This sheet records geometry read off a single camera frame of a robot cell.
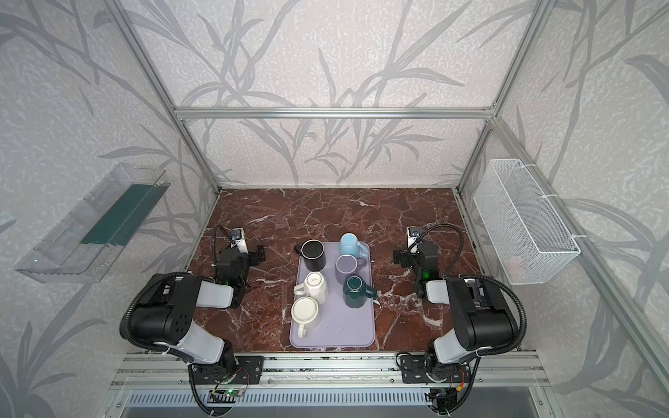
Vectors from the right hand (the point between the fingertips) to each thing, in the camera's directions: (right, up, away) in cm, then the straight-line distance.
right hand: (409, 240), depth 95 cm
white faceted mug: (-33, -12, -15) cm, 38 cm away
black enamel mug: (-35, -4, -6) cm, 35 cm away
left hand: (-59, 0, -2) cm, 59 cm away
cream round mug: (-35, -20, -17) cm, 44 cm away
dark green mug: (-20, -14, -16) cm, 29 cm away
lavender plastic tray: (-26, -26, -13) cm, 39 cm away
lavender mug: (-23, -8, -7) cm, 25 cm away
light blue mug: (-22, -1, -3) cm, 22 cm away
